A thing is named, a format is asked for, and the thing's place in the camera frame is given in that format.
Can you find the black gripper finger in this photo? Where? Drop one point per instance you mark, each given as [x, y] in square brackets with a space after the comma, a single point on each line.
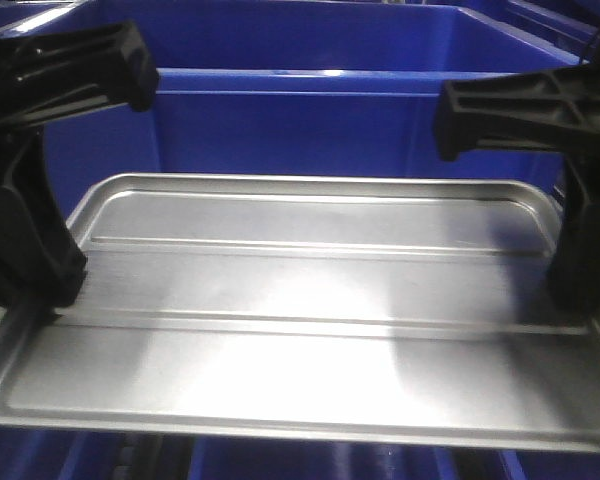
[44, 78]
[573, 277]
[38, 254]
[555, 110]

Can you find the silver metal tray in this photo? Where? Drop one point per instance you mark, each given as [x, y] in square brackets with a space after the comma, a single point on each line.
[373, 310]

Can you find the central blue plastic box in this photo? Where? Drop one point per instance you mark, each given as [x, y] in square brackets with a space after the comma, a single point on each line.
[296, 87]

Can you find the lower middle blue bin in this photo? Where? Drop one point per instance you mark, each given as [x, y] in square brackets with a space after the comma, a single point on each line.
[242, 458]

